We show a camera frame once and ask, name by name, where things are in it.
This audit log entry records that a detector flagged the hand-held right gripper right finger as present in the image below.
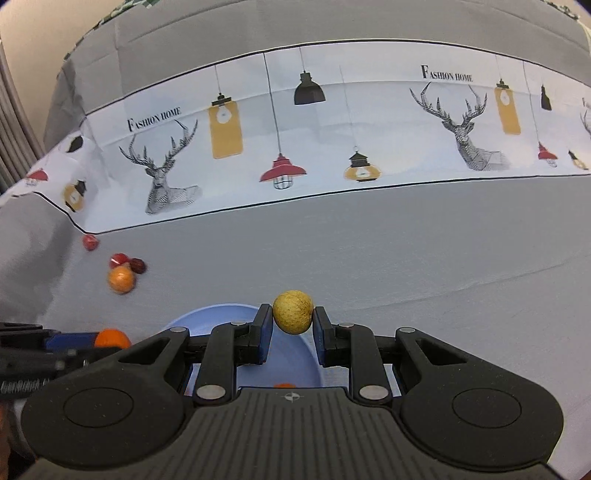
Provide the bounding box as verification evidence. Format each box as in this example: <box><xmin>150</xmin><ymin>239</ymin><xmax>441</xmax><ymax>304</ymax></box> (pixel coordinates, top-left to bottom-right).
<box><xmin>312</xmin><ymin>305</ymin><xmax>468</xmax><ymax>408</ymax></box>

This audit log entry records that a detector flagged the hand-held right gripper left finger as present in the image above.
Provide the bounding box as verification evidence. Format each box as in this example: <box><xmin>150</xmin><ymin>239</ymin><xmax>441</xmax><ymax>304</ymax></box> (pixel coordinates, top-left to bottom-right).
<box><xmin>115</xmin><ymin>304</ymin><xmax>274</xmax><ymax>408</ymax></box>

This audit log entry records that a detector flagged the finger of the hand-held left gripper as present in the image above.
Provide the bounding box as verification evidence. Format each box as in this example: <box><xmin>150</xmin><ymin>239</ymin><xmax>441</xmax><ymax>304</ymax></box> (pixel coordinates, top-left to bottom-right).
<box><xmin>28</xmin><ymin>347</ymin><xmax>122</xmax><ymax>372</ymax></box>
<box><xmin>41</xmin><ymin>331</ymin><xmax>100</xmax><ymax>352</ymax></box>

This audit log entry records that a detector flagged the small yellow round fruit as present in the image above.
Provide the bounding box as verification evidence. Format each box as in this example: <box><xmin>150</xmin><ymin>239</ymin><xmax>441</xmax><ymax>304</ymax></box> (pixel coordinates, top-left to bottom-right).
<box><xmin>272</xmin><ymin>289</ymin><xmax>315</xmax><ymax>335</ymax></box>

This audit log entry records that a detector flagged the blue plate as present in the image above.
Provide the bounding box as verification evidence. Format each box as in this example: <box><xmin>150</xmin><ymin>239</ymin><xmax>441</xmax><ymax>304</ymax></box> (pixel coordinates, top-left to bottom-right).
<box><xmin>159</xmin><ymin>303</ymin><xmax>322</xmax><ymax>401</ymax></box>

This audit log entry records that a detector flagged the wrapped orange fruit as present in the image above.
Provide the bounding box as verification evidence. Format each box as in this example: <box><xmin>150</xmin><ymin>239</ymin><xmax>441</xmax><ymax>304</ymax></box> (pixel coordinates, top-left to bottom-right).
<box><xmin>107</xmin><ymin>267</ymin><xmax>137</xmax><ymax>295</ymax></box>

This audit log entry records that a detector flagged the grey pleated curtain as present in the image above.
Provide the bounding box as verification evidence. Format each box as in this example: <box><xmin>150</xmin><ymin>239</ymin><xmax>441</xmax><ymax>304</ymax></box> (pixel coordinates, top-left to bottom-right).
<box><xmin>0</xmin><ymin>44</ymin><xmax>44</xmax><ymax>192</ymax></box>

